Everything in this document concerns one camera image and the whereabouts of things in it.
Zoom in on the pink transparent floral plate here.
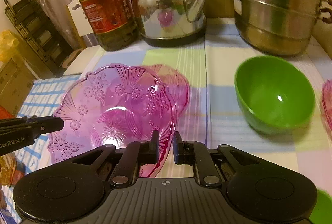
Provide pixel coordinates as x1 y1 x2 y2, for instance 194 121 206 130
48 64 177 177

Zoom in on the green plastic bowl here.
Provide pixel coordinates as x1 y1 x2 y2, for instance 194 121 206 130
310 189 332 224
234 55 316 135

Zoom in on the checked pastel tablecloth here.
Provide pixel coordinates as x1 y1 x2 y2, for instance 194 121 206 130
81 18 331 196

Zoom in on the blue white checked cloth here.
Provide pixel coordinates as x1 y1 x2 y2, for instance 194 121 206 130
2 73 82 224

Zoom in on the yellow plastic bag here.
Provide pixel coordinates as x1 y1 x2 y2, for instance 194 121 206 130
0 30 20 63

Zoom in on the black folding rack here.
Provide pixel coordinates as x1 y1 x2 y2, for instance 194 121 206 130
3 0 74 76

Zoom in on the cooking oil bottle red label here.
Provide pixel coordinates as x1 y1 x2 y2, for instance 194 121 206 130
79 0 138 52

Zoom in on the steel kettle black handle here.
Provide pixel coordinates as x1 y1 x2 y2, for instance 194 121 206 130
131 0 206 48

